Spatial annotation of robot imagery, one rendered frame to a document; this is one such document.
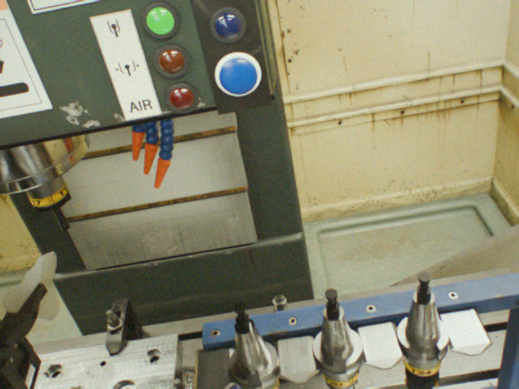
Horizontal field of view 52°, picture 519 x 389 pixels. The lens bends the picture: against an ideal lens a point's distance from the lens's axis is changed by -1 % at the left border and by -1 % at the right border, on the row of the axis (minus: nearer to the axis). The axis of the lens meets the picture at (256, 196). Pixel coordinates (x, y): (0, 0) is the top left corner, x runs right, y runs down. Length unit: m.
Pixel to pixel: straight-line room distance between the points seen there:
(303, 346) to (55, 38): 0.49
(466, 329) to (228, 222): 0.74
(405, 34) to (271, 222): 0.64
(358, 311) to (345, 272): 0.96
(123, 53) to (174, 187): 0.86
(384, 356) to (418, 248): 1.08
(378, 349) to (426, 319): 0.08
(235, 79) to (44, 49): 0.15
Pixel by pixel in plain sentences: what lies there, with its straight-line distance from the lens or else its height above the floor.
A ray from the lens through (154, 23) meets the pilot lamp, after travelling 0.42.
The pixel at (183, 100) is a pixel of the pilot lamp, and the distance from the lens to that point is 0.44.
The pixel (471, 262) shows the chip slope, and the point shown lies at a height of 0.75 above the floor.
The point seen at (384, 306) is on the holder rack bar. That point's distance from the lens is 0.76.
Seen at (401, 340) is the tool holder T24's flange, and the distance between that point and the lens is 0.73.
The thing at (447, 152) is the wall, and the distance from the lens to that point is 1.83.
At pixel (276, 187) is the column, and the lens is 1.32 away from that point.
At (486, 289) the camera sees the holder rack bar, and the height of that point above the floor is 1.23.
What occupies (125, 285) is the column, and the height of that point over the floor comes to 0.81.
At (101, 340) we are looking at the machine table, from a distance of 1.29.
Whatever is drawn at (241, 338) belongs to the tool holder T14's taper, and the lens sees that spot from 0.67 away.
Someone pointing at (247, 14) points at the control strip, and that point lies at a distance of 0.42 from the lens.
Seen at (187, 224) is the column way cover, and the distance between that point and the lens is 1.34.
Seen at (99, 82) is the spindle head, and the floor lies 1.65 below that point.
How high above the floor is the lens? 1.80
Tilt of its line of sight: 36 degrees down
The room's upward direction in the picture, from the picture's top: 12 degrees counter-clockwise
